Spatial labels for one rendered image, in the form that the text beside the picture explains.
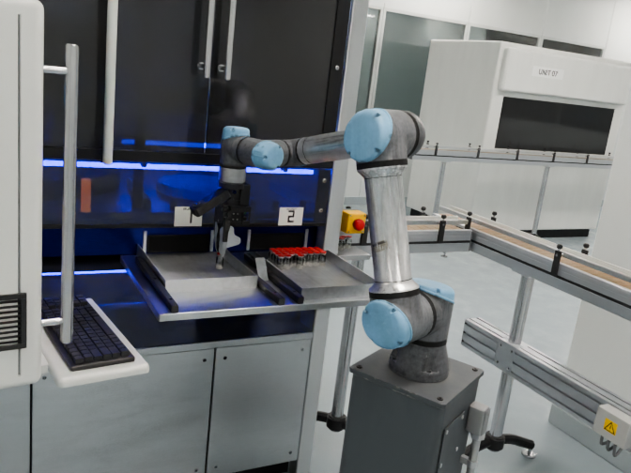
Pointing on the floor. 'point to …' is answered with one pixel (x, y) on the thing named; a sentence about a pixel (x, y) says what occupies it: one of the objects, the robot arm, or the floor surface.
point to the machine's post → (328, 236)
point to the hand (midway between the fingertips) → (218, 251)
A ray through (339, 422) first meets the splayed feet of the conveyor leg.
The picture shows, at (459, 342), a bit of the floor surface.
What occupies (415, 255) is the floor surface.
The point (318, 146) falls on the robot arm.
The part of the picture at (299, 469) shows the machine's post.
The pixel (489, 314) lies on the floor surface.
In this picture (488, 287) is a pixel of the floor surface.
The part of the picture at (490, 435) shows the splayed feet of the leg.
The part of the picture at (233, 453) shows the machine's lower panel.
